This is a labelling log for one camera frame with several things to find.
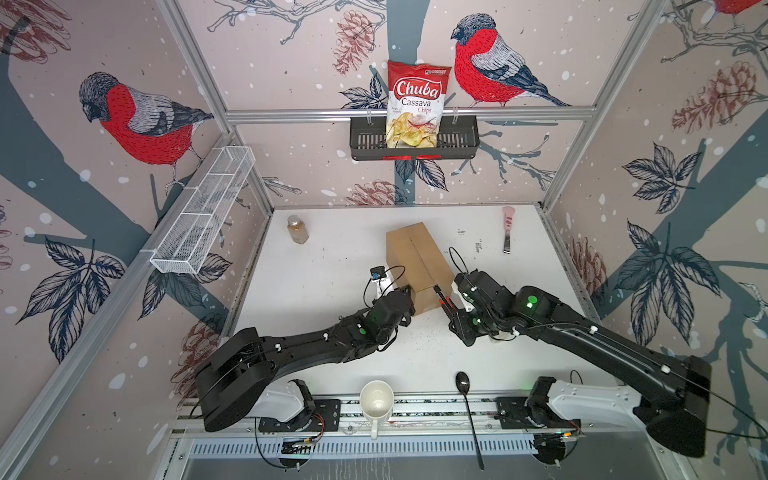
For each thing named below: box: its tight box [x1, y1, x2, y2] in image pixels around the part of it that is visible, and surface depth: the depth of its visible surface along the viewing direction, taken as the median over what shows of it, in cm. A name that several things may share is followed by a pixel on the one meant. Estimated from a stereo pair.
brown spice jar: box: [287, 214, 309, 245], surface depth 106 cm
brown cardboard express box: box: [386, 222, 455, 315], surface depth 87 cm
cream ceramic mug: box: [360, 380, 395, 440], surface depth 71 cm
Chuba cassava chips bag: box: [386, 60, 452, 149], surface depth 86 cm
